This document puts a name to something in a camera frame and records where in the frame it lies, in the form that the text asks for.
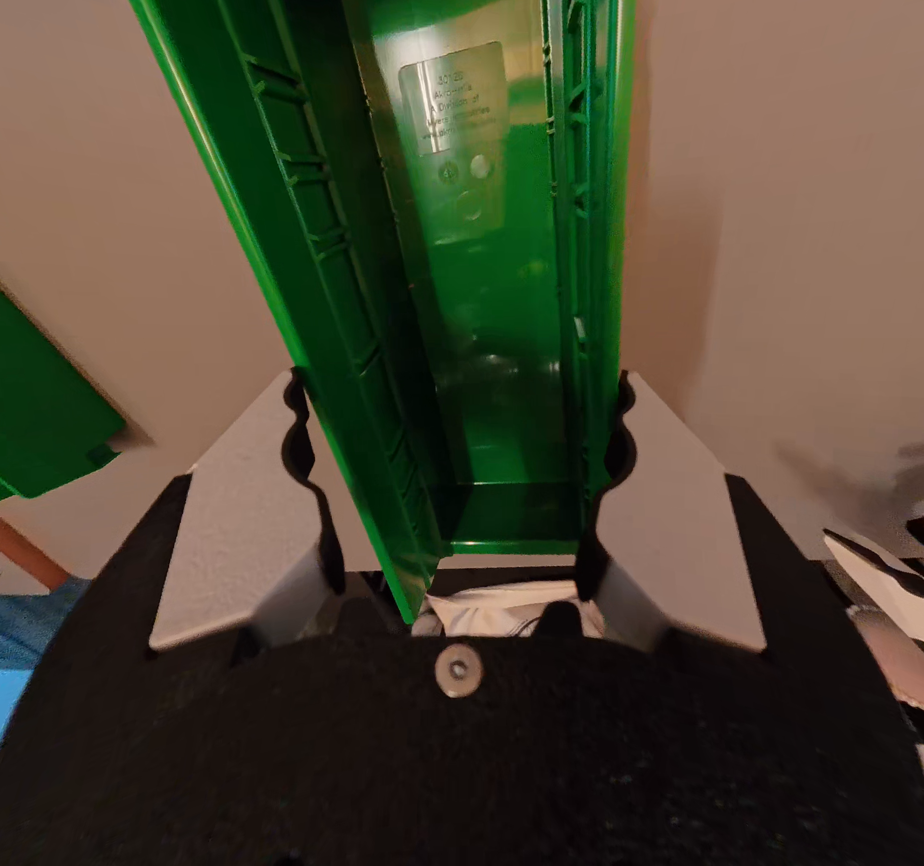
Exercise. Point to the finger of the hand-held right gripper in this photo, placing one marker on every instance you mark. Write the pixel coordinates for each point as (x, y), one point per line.
(888, 577)

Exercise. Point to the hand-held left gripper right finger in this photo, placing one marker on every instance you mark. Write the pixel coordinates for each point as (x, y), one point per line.
(679, 563)

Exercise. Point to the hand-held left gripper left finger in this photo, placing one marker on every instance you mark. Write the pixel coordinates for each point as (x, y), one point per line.
(231, 563)

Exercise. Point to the green plastic bin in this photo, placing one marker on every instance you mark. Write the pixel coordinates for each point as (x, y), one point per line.
(44, 404)
(491, 303)

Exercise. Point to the white patterned clothing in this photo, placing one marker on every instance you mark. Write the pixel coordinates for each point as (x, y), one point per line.
(491, 609)

